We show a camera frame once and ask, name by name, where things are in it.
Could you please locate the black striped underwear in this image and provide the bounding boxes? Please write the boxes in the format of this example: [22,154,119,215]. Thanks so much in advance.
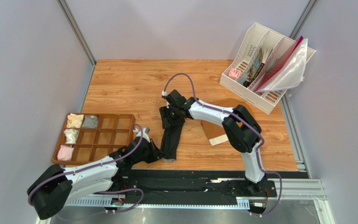
[161,124,184,162]

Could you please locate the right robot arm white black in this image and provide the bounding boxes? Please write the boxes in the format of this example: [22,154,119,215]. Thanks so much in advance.
[159,90,267,191]

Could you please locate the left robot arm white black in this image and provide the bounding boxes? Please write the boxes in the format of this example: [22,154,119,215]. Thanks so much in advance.
[27,124,165,220]

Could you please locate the orange ribbed underwear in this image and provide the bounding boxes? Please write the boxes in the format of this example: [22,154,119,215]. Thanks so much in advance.
[200,98,256,147]

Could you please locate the grey rolled underwear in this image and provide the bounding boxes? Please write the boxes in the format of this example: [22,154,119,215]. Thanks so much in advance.
[81,115,99,129]

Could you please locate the white rolled underwear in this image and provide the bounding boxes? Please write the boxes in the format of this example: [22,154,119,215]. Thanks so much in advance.
[63,129,79,144]

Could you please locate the cream rolled underwear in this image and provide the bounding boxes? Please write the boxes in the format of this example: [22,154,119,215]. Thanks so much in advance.
[66,113,84,128]

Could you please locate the pink rolled underwear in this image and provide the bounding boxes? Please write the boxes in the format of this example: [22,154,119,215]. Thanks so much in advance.
[57,145,74,161]

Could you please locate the wooden compartment tray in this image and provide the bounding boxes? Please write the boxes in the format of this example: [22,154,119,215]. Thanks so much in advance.
[52,113,135,166]

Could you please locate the pink sticky note pad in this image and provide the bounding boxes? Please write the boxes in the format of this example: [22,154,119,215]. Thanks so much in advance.
[228,68,242,80]

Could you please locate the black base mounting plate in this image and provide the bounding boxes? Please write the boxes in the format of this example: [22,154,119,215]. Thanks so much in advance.
[62,168,310,206]

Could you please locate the illustrated booklet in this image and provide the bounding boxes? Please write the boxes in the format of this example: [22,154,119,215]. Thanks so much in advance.
[237,45,273,88]

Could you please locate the white plastic file rack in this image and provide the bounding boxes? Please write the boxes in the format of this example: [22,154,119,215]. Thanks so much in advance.
[220,23,315,114]

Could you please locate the red plastic folder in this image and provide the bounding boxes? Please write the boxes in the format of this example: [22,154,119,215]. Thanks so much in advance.
[249,36,303,92]

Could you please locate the clear bubble plastic folder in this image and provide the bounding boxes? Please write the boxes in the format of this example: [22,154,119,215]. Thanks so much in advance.
[255,38,308,93]

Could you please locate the left aluminium corner post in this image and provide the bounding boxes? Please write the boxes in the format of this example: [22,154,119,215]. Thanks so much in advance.
[56,0,96,67]

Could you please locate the aluminium corner post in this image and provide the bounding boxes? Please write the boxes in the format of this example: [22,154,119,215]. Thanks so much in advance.
[289,0,319,40]
[56,0,96,67]

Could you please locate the aluminium rail frame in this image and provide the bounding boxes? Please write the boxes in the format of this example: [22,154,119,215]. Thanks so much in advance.
[36,93,336,224]

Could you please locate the right aluminium corner post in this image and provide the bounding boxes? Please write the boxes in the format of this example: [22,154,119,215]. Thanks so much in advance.
[289,0,319,40]

